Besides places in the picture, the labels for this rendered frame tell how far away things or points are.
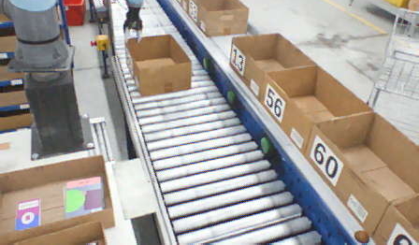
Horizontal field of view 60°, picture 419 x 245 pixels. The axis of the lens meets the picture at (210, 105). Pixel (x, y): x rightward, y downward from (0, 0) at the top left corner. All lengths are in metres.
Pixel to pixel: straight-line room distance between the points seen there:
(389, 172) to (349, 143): 0.18
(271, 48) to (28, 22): 1.28
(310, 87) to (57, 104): 1.16
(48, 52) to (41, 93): 0.17
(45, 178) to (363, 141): 1.29
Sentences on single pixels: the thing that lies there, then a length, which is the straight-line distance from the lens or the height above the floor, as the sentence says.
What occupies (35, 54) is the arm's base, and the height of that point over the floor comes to 1.21.
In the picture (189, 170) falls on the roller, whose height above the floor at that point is 0.74.
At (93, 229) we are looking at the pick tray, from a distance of 1.31.
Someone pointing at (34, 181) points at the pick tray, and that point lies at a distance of 1.56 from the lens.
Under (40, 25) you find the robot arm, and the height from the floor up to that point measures 1.31.
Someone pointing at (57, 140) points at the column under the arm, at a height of 0.80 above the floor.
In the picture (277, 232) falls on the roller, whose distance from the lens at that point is 1.39.
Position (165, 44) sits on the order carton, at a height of 0.85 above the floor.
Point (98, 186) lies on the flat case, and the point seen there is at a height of 0.78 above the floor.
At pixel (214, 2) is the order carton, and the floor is 0.97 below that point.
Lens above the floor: 1.84
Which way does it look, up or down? 35 degrees down
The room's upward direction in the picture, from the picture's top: 4 degrees clockwise
